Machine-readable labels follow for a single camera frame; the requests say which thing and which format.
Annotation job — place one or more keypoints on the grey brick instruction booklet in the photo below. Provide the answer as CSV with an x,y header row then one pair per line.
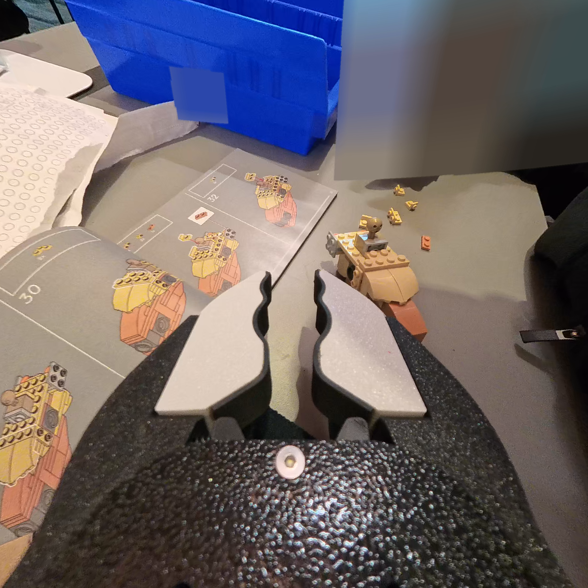
x,y
92,257

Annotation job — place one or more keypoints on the tan and brown brick model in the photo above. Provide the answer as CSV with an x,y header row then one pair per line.
x,y
386,271

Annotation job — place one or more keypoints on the grey desk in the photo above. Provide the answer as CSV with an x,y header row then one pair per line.
x,y
459,321

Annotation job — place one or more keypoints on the blue plastic bin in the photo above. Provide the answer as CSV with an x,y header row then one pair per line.
x,y
275,115

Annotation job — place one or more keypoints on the brown cardboard sheet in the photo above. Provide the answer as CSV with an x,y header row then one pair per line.
x,y
11,560

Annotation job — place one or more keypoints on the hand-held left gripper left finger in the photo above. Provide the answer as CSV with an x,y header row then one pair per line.
x,y
220,358

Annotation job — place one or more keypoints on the large white printed paper bag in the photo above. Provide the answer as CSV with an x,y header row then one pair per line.
x,y
36,160

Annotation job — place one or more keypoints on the grey paper sheet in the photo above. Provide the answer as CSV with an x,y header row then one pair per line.
x,y
151,131

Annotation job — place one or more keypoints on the dark cloth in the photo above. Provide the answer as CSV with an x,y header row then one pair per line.
x,y
567,239

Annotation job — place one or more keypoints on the small orange plate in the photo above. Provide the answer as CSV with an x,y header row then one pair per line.
x,y
426,242

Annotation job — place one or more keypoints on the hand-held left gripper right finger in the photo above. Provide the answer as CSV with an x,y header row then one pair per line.
x,y
367,363

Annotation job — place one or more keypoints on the white stand base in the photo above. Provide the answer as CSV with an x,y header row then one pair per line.
x,y
46,78

